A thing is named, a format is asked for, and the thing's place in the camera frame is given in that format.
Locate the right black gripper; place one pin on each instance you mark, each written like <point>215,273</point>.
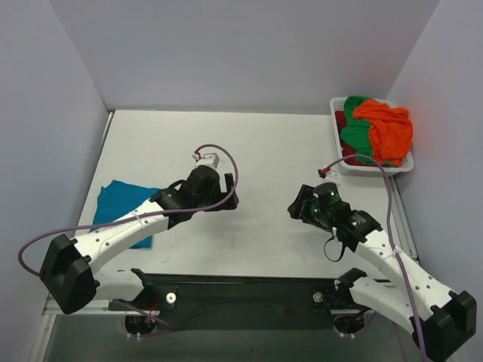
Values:
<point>300,204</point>

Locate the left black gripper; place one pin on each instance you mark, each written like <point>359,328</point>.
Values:
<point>225,194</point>

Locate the blue t shirt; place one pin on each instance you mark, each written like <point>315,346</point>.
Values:
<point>119,198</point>

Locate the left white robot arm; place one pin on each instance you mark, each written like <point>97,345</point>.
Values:
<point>72,269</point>

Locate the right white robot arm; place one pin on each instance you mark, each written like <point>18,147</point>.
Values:
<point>439,319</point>

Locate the green t shirt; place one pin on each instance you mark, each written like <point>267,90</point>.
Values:
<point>356,133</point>

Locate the red t shirt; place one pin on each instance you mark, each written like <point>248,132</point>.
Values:
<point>346,149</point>

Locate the orange t shirt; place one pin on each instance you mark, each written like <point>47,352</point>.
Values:
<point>390,131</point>

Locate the white plastic laundry basket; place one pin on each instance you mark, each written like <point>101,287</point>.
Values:
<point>407,164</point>

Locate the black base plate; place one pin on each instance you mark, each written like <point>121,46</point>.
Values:
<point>210,302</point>

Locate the aluminium frame rail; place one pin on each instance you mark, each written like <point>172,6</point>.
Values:
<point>51,306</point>

